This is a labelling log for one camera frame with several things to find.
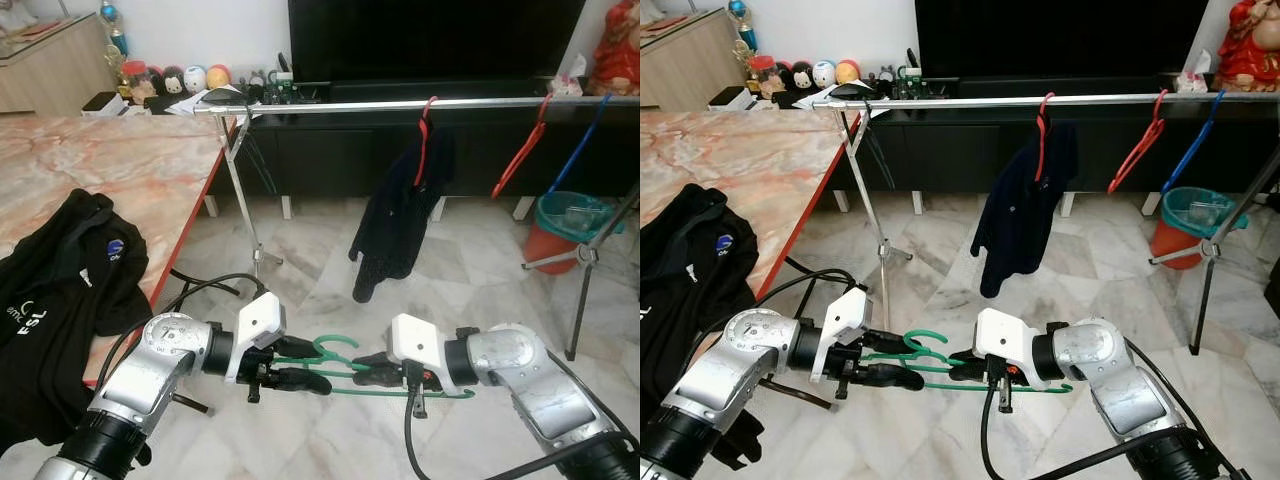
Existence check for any green plastic hanger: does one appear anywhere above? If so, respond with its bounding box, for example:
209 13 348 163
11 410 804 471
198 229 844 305
860 328 1074 394
298 333 477 399

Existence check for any red plastic hanger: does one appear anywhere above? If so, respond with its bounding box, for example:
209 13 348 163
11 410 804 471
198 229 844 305
1035 92 1056 186
490 93 553 199
1107 88 1169 196
415 95 441 189

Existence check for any blue plastic hanger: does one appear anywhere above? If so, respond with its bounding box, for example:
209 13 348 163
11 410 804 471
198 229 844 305
1160 88 1226 194
548 93 613 196

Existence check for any navy blue shirt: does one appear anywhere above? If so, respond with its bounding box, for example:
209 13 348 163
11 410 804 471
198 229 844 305
348 122 456 304
970 120 1079 301

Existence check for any red bin teal rim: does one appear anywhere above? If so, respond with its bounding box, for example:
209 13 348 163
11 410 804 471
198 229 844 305
1150 186 1249 271
522 190 623 276

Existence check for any black television cabinet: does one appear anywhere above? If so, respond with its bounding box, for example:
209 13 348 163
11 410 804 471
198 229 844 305
830 78 1280 216
205 80 641 216

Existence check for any black hoodie blue logo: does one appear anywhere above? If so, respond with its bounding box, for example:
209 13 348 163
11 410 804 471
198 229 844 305
640 183 769 471
0 188 153 451

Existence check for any marble table red edge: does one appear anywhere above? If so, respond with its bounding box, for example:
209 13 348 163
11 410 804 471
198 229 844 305
0 113 251 386
640 108 863 301

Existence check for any silver metal clothes rack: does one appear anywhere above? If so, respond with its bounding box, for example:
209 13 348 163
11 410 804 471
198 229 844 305
810 90 1280 356
195 93 641 361

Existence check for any white paper sheet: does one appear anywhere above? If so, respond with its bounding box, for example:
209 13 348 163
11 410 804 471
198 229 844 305
165 88 251 116
790 85 876 113

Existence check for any grey fabric sofa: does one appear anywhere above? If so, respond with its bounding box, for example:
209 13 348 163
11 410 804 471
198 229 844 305
1263 255 1280 351

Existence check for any black flat television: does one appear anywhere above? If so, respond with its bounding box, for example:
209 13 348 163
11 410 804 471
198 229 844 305
288 0 586 83
914 0 1211 81

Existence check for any white tissue box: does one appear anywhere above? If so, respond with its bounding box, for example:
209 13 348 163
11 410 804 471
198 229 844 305
1175 52 1213 94
550 55 589 98

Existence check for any light wooden cabinet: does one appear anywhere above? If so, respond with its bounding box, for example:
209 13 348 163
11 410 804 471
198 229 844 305
640 8 749 111
0 12 119 114

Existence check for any blue gold trophy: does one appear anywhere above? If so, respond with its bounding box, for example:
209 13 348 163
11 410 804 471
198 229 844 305
727 0 759 56
98 0 131 61

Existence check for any red gold figurine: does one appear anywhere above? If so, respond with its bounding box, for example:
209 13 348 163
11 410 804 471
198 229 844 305
588 0 641 96
1212 0 1280 93

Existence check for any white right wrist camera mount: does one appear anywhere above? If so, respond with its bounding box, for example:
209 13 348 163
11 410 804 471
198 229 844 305
388 313 448 389
975 307 1036 386

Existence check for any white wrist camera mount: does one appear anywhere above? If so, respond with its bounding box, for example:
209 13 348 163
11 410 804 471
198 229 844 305
388 313 448 389
975 307 1036 386
815 285 871 381
235 292 288 383

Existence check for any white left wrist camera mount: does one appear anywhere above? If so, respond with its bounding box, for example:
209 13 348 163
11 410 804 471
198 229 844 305
815 285 871 381
235 292 288 383

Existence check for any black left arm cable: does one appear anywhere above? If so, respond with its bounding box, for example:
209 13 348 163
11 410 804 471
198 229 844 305
95 272 271 401
690 268 861 401

